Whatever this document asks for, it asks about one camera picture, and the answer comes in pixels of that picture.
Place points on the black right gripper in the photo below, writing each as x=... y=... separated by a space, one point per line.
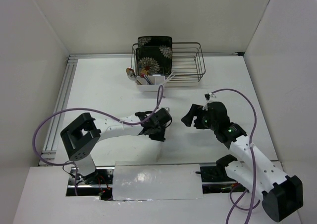
x=197 y=110

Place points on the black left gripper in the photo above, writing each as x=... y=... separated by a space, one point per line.
x=160 y=137

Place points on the iridescent blue fork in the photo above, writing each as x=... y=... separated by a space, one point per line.
x=149 y=79

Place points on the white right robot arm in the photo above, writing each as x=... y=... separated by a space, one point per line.
x=280 y=194

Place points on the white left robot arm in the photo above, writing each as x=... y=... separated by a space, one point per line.
x=83 y=133

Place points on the white plastic utensil caddy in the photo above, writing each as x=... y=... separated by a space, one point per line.
x=155 y=81

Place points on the black floral plate front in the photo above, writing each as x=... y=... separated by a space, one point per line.
x=154 y=60

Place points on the black floral plate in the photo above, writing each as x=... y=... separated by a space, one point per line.
x=145 y=41
x=154 y=60

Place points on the black floral plate rear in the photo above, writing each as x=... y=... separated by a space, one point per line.
x=145 y=41

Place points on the wire dish rack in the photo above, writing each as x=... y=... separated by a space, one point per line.
x=188 y=64

